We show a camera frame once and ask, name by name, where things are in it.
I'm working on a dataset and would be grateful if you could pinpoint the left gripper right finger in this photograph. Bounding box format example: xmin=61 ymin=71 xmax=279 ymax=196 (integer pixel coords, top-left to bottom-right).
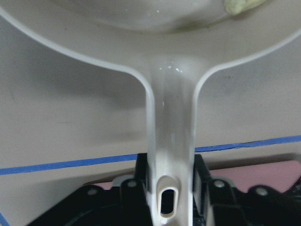
xmin=193 ymin=154 xmax=247 ymax=226

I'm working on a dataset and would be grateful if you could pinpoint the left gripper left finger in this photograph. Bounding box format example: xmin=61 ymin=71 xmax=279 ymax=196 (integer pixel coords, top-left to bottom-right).
xmin=120 ymin=153 xmax=153 ymax=226

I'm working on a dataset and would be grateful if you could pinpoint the white plastic dustpan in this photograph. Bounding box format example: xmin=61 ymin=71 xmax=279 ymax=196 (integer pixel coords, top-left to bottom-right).
xmin=0 ymin=0 xmax=301 ymax=226

